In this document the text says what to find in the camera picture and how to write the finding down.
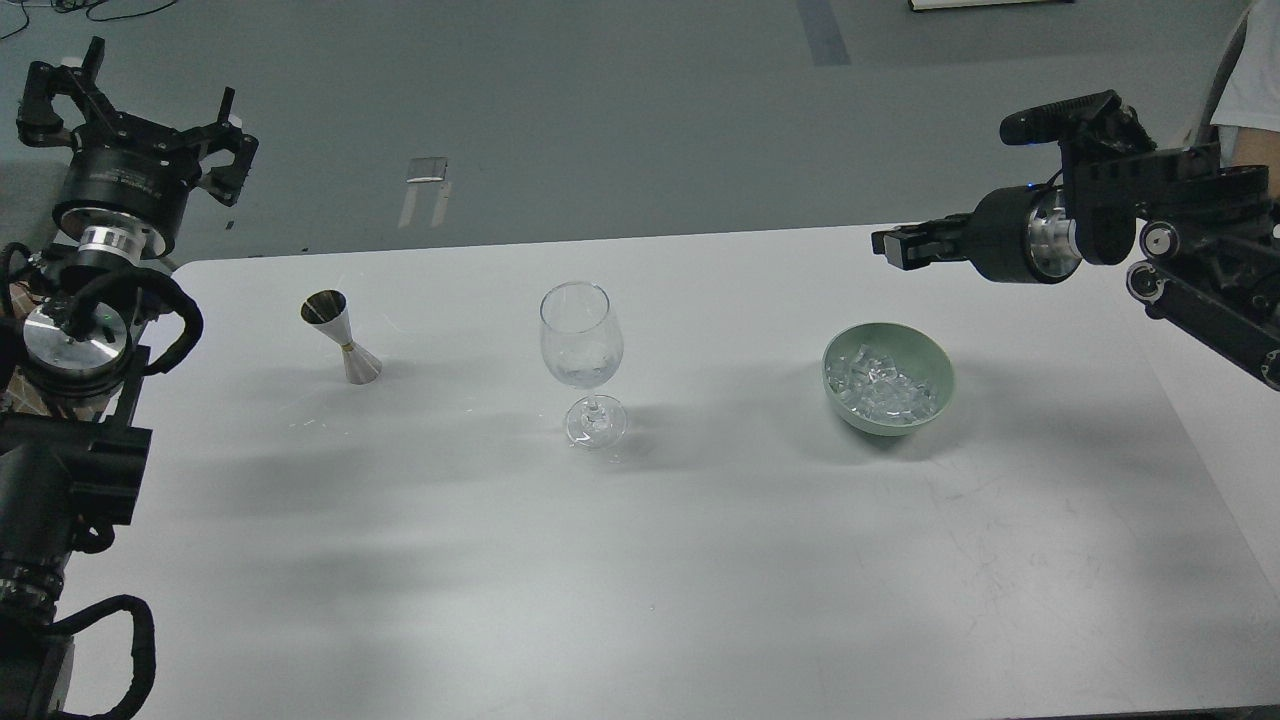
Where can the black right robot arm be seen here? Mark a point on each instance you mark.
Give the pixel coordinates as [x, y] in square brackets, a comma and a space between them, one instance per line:
[1206, 231]

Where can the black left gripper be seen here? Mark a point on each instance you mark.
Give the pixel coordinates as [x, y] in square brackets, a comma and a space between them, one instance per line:
[141, 184]

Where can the green bowl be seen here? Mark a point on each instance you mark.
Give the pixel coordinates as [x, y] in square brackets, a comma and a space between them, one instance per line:
[914, 351]

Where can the metal floor plate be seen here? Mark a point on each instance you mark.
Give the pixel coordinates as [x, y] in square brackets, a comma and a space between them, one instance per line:
[426, 170]

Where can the clear wine glass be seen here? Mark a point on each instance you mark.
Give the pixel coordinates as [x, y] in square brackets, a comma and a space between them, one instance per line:
[582, 346]

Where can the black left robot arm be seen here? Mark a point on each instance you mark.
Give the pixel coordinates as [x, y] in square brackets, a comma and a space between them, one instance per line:
[84, 327]

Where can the steel cocktail jigger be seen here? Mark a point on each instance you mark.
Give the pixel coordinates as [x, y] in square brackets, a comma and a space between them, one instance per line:
[327, 311]

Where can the pile of ice cubes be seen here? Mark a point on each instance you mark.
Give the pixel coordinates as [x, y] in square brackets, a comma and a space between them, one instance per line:
[869, 383]

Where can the grey chair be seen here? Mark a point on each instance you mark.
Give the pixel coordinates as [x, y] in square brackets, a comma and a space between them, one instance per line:
[29, 191]

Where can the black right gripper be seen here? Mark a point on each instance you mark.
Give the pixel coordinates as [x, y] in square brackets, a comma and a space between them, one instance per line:
[994, 238]

